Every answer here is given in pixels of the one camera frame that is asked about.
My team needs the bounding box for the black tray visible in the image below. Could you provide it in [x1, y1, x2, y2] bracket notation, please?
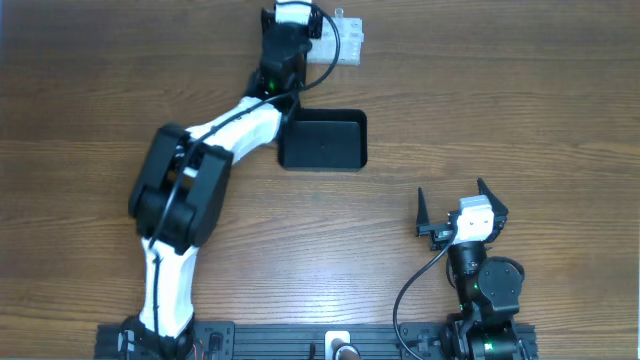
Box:
[277, 107, 369, 173]

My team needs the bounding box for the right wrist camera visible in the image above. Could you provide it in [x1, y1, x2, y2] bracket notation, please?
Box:
[448, 194, 496, 246]

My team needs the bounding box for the mounting rail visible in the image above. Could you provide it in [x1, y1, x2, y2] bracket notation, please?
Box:
[94, 319, 539, 360]

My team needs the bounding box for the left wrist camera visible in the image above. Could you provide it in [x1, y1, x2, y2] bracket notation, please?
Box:
[274, 0, 314, 26]

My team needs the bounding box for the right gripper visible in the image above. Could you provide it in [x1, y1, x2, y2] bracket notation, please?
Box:
[416, 177, 509, 251]

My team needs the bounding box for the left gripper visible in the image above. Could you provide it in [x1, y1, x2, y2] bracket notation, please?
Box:
[260, 7, 324, 41]

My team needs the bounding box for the white test tube rack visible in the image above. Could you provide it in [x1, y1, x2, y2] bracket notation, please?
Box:
[305, 16, 366, 67]

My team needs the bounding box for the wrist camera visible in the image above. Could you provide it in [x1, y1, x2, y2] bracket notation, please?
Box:
[448, 194, 496, 246]
[274, 0, 314, 26]

